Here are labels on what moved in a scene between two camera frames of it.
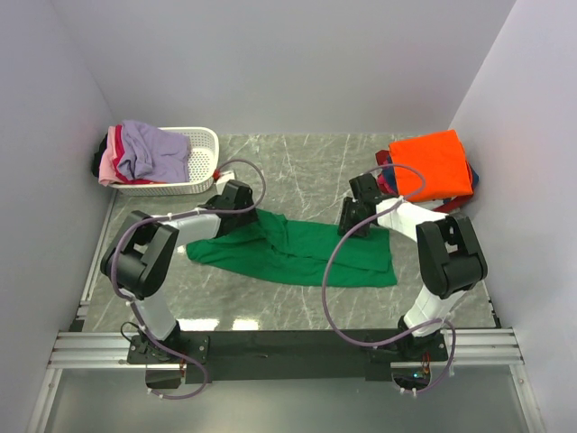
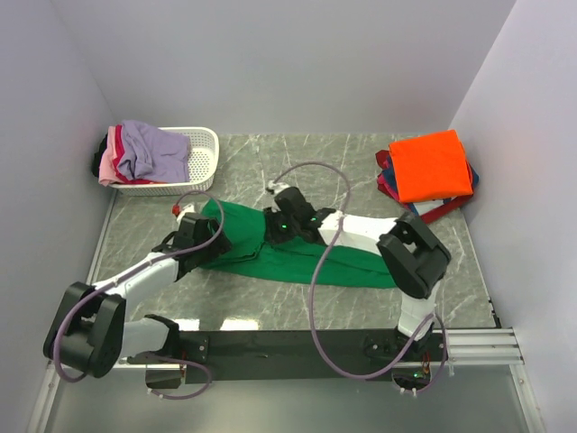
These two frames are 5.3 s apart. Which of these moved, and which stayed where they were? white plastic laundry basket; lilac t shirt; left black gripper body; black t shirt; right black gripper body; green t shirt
Moved: left black gripper body; right black gripper body
Stayed: green t shirt; black t shirt; white plastic laundry basket; lilac t shirt
